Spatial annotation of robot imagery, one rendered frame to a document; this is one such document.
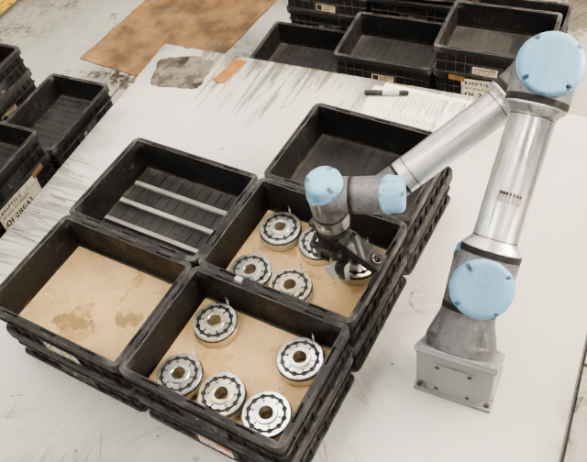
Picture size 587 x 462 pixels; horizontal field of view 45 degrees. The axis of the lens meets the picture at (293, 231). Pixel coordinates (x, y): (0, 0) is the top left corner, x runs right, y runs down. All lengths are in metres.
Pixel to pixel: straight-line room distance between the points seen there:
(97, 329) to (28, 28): 2.99
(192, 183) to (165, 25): 2.27
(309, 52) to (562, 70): 2.03
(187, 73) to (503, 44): 1.19
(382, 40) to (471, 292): 1.90
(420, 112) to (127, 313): 1.09
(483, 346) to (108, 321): 0.86
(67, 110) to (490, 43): 1.71
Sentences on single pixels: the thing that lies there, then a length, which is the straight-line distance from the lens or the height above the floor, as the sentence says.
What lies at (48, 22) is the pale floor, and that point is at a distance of 4.51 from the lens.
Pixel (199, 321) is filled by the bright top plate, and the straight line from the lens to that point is 1.63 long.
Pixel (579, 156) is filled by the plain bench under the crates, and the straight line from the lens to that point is 2.15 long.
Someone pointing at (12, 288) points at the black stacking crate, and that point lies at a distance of 1.81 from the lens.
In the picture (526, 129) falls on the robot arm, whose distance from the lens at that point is 1.36.
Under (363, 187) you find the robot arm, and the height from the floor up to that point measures 1.18.
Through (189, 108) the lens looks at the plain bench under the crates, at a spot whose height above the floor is 0.70.
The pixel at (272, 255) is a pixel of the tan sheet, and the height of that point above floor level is 0.83.
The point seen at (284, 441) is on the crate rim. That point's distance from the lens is 1.38.
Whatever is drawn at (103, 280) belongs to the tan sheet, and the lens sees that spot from 1.82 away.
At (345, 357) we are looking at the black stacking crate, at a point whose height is 0.83.
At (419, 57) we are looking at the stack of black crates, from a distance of 2.99.
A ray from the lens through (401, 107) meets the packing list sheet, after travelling 2.27.
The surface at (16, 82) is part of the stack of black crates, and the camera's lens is 3.20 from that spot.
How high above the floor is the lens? 2.19
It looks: 50 degrees down
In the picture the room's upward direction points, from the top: 12 degrees counter-clockwise
